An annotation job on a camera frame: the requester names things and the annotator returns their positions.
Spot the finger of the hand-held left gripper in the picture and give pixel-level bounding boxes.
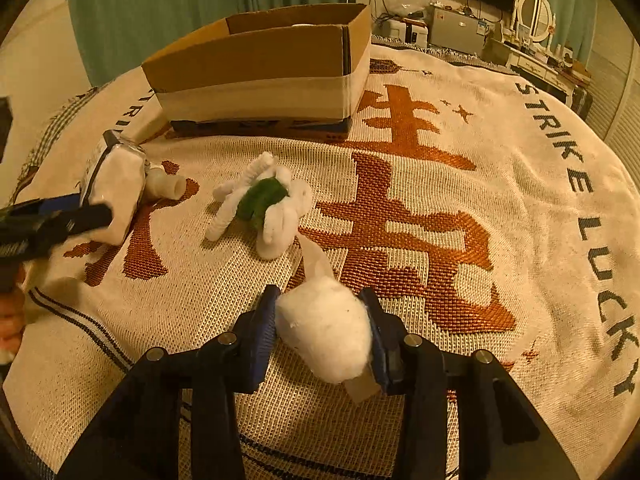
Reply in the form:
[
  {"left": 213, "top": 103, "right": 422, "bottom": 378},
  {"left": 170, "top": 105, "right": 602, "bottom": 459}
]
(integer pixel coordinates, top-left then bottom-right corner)
[
  {"left": 35, "top": 203, "right": 114, "bottom": 243},
  {"left": 0, "top": 197, "right": 83, "bottom": 221}
]

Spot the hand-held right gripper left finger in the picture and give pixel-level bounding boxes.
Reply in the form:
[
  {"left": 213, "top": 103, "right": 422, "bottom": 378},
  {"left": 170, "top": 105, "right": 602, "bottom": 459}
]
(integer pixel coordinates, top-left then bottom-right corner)
[{"left": 57, "top": 285, "right": 279, "bottom": 480}]

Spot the white fluffy plush toy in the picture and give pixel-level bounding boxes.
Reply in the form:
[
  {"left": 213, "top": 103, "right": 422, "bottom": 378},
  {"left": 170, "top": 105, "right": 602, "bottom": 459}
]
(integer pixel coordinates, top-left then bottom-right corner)
[{"left": 275, "top": 234, "right": 382, "bottom": 404}]

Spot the white pipe cleaner flower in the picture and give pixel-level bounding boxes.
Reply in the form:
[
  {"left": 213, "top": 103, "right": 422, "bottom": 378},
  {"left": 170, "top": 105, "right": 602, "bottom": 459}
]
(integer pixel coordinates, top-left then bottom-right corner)
[{"left": 205, "top": 152, "right": 315, "bottom": 261}]

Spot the silver appliance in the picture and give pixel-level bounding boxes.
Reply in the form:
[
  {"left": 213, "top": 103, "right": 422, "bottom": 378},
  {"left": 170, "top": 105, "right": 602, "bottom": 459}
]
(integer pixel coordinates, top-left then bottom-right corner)
[{"left": 428, "top": 5, "right": 494, "bottom": 57}]

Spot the printed woven blanket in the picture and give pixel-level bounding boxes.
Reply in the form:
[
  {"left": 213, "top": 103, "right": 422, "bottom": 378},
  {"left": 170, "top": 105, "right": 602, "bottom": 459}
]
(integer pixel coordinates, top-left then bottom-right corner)
[{"left": 4, "top": 42, "right": 640, "bottom": 480}]

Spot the white tissue pack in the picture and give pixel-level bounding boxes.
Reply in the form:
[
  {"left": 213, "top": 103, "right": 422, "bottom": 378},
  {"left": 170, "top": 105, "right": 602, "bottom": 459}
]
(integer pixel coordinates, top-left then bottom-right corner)
[{"left": 80, "top": 130, "right": 150, "bottom": 247}]

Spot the white louvered door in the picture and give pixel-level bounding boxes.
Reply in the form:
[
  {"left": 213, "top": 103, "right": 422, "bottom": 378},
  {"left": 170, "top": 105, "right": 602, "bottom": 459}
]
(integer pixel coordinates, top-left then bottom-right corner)
[{"left": 586, "top": 0, "right": 640, "bottom": 161}]

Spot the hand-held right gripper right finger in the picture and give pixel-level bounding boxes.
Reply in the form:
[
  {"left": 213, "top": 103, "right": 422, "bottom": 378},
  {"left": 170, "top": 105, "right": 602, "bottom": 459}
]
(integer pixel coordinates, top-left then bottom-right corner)
[{"left": 359, "top": 287, "right": 583, "bottom": 480}]

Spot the cardboard box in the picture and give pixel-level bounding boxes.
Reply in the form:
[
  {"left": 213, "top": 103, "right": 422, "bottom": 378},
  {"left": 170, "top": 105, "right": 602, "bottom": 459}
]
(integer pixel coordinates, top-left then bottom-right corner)
[{"left": 141, "top": 3, "right": 373, "bottom": 137}]

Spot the white foam tube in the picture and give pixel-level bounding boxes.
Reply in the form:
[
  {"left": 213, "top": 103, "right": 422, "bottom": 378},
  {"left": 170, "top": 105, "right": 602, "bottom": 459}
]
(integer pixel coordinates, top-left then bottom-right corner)
[{"left": 145, "top": 162, "right": 186, "bottom": 202}]

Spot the white printer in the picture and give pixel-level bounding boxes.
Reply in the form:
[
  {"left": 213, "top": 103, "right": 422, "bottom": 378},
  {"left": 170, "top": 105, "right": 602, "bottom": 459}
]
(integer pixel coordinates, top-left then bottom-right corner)
[{"left": 384, "top": 16, "right": 431, "bottom": 49}]

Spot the dark suitcase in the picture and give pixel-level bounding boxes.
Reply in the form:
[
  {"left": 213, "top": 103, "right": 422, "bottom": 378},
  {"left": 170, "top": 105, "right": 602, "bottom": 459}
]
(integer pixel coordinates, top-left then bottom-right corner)
[{"left": 569, "top": 85, "right": 594, "bottom": 120}]

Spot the checked cloth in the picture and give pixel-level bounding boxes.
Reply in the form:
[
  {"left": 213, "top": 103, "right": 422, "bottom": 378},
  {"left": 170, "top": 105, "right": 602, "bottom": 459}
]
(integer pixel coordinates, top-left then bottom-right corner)
[{"left": 15, "top": 85, "right": 108, "bottom": 196}]

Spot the clear plastic bag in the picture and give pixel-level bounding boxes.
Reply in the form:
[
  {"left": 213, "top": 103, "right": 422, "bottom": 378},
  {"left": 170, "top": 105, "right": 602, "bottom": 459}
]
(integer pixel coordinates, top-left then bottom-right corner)
[{"left": 394, "top": 0, "right": 432, "bottom": 17}]

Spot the white oval mirror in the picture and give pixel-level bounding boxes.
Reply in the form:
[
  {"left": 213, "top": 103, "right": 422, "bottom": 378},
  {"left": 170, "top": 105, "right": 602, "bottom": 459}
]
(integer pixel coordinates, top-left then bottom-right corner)
[{"left": 515, "top": 0, "right": 556, "bottom": 45}]

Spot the white dresser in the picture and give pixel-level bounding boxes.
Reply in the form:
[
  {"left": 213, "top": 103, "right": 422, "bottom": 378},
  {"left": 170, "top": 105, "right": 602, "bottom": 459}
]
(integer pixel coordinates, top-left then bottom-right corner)
[{"left": 504, "top": 39, "right": 592, "bottom": 97}]

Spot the person's left hand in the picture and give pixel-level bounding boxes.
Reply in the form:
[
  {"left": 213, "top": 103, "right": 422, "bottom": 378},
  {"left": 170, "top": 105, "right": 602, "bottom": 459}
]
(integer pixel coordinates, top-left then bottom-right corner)
[{"left": 0, "top": 266, "right": 27, "bottom": 363}]

